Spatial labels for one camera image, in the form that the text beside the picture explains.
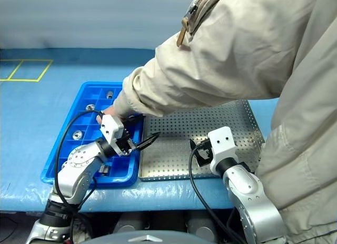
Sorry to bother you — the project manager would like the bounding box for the perforated steel tray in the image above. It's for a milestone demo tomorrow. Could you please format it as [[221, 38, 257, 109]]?
[[138, 98, 266, 182]]

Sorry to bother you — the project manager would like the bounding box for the grey robot torso cover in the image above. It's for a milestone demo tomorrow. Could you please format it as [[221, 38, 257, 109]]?
[[92, 229, 211, 244]]

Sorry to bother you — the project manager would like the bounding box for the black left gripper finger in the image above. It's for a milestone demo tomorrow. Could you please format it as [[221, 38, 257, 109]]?
[[135, 131, 161, 151], [122, 115, 144, 127]]

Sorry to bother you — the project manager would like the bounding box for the person's bare hand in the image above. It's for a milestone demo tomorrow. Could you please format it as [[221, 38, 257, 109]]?
[[96, 106, 125, 125]]

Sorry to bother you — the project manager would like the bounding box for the brass zipper pull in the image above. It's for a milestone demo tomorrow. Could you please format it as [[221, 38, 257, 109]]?
[[176, 17, 191, 48]]

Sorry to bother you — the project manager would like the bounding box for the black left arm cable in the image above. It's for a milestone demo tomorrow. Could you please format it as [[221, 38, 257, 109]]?
[[54, 109, 105, 244]]

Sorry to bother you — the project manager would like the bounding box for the blue compartment tray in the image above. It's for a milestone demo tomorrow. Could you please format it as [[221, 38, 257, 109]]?
[[40, 82, 146, 188]]

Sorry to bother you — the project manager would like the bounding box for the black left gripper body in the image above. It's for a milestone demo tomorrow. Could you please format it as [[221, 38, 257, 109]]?
[[115, 127, 137, 157]]

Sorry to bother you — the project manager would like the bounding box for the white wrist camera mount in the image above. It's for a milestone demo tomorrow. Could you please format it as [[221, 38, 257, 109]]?
[[207, 126, 237, 176], [99, 114, 125, 157]]

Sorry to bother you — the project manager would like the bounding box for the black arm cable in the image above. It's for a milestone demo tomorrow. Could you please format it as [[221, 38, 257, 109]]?
[[188, 146, 246, 244], [54, 109, 105, 244]]

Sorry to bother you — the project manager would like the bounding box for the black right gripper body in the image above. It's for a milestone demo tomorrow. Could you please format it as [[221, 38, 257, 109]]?
[[195, 139, 213, 162]]

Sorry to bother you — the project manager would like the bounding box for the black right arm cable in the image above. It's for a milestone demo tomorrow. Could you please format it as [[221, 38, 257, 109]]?
[[188, 146, 246, 244]]

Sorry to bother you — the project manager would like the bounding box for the person in beige jacket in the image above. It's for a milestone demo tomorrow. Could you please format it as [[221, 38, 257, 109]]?
[[155, 0, 337, 244]]

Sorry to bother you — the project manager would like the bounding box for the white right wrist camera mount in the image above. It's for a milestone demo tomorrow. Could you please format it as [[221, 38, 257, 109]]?
[[207, 126, 237, 176]]

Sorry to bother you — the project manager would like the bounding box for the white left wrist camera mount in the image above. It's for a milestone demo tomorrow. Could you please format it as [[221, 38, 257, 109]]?
[[99, 114, 125, 157]]

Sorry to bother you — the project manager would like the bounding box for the grey rounded shape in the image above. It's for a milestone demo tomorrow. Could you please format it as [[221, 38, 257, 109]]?
[[185, 211, 220, 237], [113, 213, 151, 232]]

